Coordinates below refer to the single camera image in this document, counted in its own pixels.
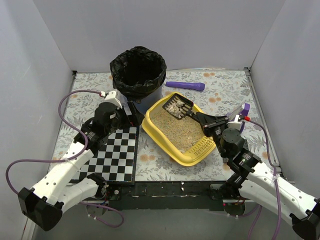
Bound blue trash bin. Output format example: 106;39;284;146
113;81;163;114

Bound black litter scoop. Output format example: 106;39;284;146
162;93;199;123

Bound yellow litter box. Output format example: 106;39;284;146
141;92;216;167

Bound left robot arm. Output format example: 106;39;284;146
17;102;144;231

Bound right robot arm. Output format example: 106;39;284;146
196;112;320;240

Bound cat litter granules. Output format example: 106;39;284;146
150;108;204;153

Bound purple flashlight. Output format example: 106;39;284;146
165;81;206;92

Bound black white chessboard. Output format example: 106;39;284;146
70;127;140;185

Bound black trash bag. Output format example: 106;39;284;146
109;46;167;101

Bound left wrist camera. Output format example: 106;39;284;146
99;89;123;109

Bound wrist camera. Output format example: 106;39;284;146
233;114;251;123
99;89;123;109

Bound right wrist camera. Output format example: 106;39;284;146
233;114;251;123

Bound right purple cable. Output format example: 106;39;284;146
243;116;283;240

